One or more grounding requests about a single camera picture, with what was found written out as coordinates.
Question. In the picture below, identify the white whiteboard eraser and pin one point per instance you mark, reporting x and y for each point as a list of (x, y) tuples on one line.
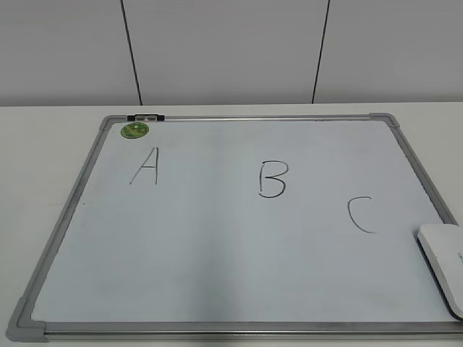
[(442, 245)]

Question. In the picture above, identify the white framed whiteboard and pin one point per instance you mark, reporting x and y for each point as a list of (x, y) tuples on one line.
[(230, 227)]

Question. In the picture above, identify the green round magnet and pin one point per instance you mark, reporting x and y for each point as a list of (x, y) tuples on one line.
[(134, 130)]

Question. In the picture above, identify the black grey frame clip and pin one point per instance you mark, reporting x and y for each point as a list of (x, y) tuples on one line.
[(145, 117)]

